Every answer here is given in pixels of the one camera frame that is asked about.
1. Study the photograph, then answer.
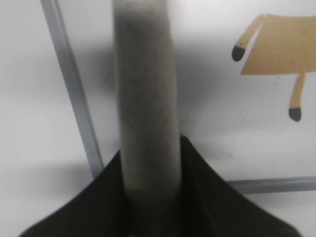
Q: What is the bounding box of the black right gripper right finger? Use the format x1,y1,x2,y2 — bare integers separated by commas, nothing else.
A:
180,136,300,237

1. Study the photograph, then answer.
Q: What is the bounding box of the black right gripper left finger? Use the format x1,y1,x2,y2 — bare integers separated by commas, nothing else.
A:
21,153,128,237

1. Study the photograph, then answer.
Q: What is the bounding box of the speckled white knife handle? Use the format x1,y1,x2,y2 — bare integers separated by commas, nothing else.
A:
111,0,183,198

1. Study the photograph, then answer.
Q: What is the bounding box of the white grey-rimmed cutting board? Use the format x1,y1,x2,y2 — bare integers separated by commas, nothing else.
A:
41,0,316,194

